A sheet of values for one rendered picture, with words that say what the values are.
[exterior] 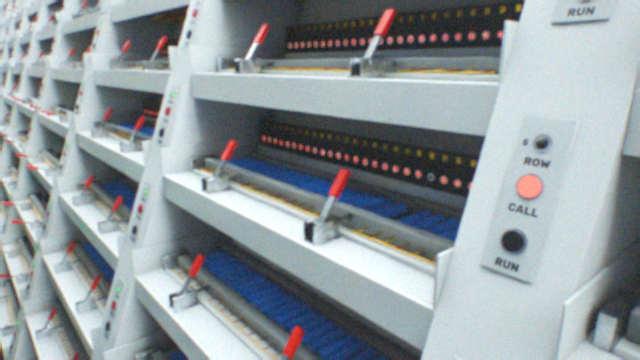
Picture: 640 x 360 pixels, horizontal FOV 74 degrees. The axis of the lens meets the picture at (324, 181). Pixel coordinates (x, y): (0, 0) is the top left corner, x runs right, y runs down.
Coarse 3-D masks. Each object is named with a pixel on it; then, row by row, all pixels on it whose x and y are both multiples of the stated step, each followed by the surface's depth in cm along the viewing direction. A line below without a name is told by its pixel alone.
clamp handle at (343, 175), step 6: (342, 174) 51; (348, 174) 51; (336, 180) 51; (342, 180) 50; (336, 186) 50; (342, 186) 51; (330, 192) 51; (336, 192) 50; (330, 198) 51; (330, 204) 50; (324, 210) 50; (324, 216) 50; (318, 222) 50
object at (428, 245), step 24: (216, 168) 80; (240, 168) 75; (264, 192) 65; (288, 192) 63; (312, 192) 61; (360, 216) 52; (384, 240) 50; (408, 240) 47; (432, 240) 44; (432, 264) 43
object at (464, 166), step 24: (264, 120) 87; (264, 144) 88; (312, 144) 76; (336, 144) 71; (360, 144) 67; (384, 144) 63; (360, 168) 68; (432, 168) 57; (456, 168) 55; (456, 192) 55
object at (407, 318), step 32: (192, 160) 81; (288, 160) 81; (320, 160) 75; (192, 192) 71; (224, 192) 69; (416, 192) 59; (448, 192) 56; (224, 224) 64; (256, 224) 56; (288, 224) 55; (288, 256) 52; (320, 256) 47; (352, 256) 46; (384, 256) 46; (448, 256) 36; (320, 288) 48; (352, 288) 44; (384, 288) 40; (416, 288) 39; (384, 320) 41; (416, 320) 38
